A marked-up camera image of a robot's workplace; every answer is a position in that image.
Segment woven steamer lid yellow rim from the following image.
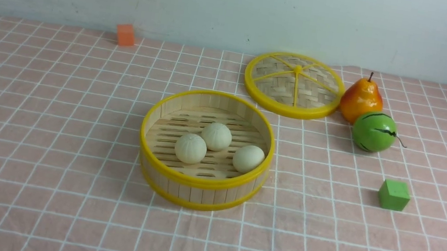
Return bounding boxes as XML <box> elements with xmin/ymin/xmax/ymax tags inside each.
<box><xmin>244</xmin><ymin>52</ymin><xmax>345</xmax><ymax>120</ymax></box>

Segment orange yellow toy pear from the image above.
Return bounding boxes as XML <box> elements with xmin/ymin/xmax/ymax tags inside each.
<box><xmin>339</xmin><ymin>71</ymin><xmax>384</xmax><ymax>125</ymax></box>

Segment cream bun front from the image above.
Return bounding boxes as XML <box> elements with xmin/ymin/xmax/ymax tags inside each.
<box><xmin>200</xmin><ymin>122</ymin><xmax>232</xmax><ymax>152</ymax></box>

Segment green toy watermelon ball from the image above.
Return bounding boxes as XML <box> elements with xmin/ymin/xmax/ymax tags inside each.
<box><xmin>352</xmin><ymin>111</ymin><xmax>407</xmax><ymax>153</ymax></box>

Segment green cube block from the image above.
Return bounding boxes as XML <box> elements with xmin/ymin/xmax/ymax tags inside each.
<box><xmin>378</xmin><ymin>179</ymin><xmax>411</xmax><ymax>212</ymax></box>

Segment pink checked tablecloth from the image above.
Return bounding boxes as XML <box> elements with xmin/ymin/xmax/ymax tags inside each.
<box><xmin>0</xmin><ymin>17</ymin><xmax>447</xmax><ymax>251</ymax></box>

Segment cream bun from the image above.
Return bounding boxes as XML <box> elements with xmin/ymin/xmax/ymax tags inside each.
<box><xmin>200</xmin><ymin>122</ymin><xmax>232</xmax><ymax>152</ymax></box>
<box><xmin>232</xmin><ymin>145</ymin><xmax>265</xmax><ymax>174</ymax></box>
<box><xmin>174</xmin><ymin>133</ymin><xmax>207</xmax><ymax>164</ymax></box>

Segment orange cube block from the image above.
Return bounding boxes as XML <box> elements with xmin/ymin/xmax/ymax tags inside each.
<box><xmin>116</xmin><ymin>23</ymin><xmax>135</xmax><ymax>47</ymax></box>

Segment bamboo steamer tray yellow rim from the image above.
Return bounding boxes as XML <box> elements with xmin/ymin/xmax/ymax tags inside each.
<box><xmin>139</xmin><ymin>90</ymin><xmax>275</xmax><ymax>211</ymax></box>

